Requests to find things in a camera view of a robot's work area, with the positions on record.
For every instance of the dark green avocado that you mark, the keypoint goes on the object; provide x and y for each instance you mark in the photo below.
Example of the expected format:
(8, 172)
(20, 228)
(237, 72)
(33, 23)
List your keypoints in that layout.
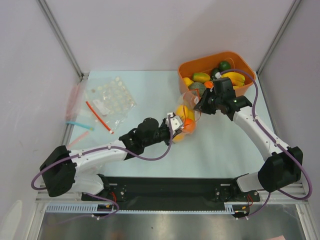
(224, 66)

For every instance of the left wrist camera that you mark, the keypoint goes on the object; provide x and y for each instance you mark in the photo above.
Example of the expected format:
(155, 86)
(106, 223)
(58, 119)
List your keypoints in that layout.
(174, 122)

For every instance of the orange tangerine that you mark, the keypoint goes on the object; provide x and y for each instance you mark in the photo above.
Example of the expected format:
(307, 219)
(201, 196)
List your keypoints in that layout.
(189, 126)

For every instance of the orange plastic bin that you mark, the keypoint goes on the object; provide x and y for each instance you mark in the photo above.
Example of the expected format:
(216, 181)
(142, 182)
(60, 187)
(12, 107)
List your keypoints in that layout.
(206, 65)

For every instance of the green yellow mango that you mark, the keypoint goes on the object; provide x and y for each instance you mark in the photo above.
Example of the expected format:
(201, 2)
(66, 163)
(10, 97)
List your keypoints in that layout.
(201, 77)

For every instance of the orange persimmon with leaves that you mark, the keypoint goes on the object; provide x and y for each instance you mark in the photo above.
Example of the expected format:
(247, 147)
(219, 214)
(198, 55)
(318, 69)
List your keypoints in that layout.
(209, 84)

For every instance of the green netted melon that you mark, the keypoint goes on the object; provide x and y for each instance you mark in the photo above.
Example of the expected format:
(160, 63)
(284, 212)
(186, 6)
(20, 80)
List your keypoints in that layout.
(197, 86)

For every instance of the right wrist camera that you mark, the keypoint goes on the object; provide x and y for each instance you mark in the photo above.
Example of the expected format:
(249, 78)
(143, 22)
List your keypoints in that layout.
(216, 76)

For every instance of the pile of clear bags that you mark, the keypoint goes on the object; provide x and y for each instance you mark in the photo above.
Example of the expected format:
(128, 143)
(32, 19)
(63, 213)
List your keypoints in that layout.
(95, 110)

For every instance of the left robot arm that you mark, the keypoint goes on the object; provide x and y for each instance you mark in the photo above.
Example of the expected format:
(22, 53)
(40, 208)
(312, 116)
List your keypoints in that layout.
(67, 170)

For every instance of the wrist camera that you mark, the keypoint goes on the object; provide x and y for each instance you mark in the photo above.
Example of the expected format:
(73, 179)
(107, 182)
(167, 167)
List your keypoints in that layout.
(216, 76)
(174, 122)

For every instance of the yellow orange peach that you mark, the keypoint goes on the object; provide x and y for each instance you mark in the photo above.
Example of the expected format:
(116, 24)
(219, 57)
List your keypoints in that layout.
(178, 138)

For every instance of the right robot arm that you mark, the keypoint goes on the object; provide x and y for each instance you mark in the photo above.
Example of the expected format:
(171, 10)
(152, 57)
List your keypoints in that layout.
(281, 162)

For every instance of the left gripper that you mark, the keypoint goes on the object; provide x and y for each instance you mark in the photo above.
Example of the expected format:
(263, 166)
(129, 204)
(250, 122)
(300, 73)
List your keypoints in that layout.
(163, 124)

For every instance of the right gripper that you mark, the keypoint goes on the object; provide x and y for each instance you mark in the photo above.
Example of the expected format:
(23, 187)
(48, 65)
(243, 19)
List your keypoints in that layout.
(204, 105)

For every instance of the clear zip top bag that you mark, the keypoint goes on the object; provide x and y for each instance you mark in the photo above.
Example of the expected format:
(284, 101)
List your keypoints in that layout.
(190, 100)

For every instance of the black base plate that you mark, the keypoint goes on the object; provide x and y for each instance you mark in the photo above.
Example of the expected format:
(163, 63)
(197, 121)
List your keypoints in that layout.
(174, 193)

